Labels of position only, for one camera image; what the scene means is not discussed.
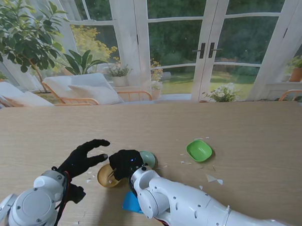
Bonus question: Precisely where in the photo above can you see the white lounge chair wooden frame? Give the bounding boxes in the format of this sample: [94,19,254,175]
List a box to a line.
[0,79,54,110]
[41,70,154,108]

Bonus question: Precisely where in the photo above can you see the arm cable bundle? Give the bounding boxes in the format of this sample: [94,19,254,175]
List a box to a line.
[49,170,73,226]
[128,175,138,197]

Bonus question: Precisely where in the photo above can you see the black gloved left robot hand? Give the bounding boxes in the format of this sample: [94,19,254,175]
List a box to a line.
[56,138,112,180]

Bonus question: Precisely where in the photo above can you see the wooden armchair frame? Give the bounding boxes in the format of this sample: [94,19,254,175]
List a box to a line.
[279,89,302,103]

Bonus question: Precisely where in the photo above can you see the yellow plastic dish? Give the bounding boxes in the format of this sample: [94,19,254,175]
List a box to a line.
[96,163,121,190]

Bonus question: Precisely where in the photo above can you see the white french door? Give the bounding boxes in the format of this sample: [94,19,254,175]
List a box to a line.
[198,0,298,103]
[133,0,217,104]

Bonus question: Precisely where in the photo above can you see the yellow flowering potted plant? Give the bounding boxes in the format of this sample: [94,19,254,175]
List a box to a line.
[150,59,165,100]

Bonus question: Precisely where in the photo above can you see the broad-leaf green plant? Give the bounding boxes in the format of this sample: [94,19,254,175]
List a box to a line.
[63,48,107,76]

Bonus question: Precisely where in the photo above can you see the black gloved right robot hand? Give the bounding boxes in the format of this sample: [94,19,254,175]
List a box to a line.
[108,148,147,182]

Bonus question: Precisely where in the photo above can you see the green plastic dish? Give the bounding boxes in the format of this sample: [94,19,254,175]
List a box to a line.
[185,139,213,164]

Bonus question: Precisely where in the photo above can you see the tall leafy potted tree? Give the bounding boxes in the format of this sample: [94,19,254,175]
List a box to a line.
[0,0,73,95]

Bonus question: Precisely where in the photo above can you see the blue pill box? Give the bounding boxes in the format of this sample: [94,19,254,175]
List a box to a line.
[121,190,144,216]

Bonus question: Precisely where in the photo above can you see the white flower bush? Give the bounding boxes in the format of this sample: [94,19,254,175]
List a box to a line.
[202,82,241,103]

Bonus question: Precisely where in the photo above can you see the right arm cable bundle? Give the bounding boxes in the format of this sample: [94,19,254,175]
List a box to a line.
[128,175,138,197]

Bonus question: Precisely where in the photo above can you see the black door handle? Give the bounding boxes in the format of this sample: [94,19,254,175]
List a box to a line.
[192,42,207,60]
[208,42,223,59]

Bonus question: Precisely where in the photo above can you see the terracotta potted plant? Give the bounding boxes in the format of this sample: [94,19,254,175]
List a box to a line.
[287,47,302,83]

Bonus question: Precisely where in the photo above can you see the pale green ceramic bowl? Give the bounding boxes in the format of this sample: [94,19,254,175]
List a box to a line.
[139,150,158,169]

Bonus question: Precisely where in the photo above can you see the flowering plant in white pot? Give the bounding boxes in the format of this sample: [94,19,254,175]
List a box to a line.
[106,65,133,88]

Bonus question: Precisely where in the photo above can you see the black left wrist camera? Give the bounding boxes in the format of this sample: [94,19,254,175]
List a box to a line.
[69,183,87,204]

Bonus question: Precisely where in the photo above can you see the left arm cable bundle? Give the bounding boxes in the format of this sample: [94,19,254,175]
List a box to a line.
[49,170,73,226]

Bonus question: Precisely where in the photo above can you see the white cushion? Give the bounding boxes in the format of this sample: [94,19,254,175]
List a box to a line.
[69,82,120,107]

